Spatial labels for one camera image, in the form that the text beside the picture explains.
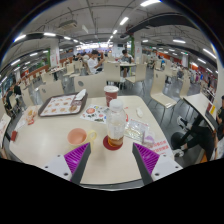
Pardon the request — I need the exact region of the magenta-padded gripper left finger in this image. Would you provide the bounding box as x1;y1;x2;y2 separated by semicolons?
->
43;142;92;185

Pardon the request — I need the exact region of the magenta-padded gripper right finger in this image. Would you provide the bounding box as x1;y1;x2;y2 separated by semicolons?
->
131;142;184;186

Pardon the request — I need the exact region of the clear plastic bottle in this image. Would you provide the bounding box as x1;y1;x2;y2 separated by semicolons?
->
105;98;128;148

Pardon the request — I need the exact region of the white leaflet with red print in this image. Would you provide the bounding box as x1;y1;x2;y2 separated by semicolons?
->
146;138;173;158

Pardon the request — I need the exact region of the yellow mug, pink inside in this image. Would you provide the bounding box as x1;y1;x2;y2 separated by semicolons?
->
67;127;98;151

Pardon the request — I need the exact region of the clear plastic wrapper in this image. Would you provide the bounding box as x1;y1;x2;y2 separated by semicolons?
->
124;119;150;144

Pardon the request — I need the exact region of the flat round red coaster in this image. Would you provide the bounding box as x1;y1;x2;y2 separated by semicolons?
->
102;134;124;152

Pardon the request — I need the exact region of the small white tissue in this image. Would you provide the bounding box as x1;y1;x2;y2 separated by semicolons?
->
136;106;145;119

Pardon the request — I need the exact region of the dark food tray, printed liner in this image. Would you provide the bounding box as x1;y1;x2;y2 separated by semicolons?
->
37;91;89;118

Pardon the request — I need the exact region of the person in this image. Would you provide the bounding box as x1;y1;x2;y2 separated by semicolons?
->
118;49;134;65
171;104;224;162
3;84;23;112
86;49;104;75

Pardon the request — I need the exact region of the white crumpled napkin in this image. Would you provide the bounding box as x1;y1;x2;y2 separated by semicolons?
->
73;88;88;102

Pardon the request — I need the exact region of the clear plastic bag with food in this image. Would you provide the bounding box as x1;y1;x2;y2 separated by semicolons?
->
23;105;40;126

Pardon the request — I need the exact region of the red paper cup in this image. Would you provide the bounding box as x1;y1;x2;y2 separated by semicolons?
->
103;85;120;108

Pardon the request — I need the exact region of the beige wooden chair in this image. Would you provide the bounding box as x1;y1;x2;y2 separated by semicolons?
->
38;80;64;103
73;72;108;99

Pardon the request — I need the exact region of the group of beige chairs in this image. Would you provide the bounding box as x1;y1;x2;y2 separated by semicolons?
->
19;59;208;125

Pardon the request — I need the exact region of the white neighbouring table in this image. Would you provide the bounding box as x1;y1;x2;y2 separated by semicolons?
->
183;92;218;128
0;113;13;148

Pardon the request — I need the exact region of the ceiling air conditioner unit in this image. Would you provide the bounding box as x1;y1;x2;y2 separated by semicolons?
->
58;19;79;30

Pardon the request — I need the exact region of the group of ceiling lights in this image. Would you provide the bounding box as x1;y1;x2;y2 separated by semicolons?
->
0;0;218;84

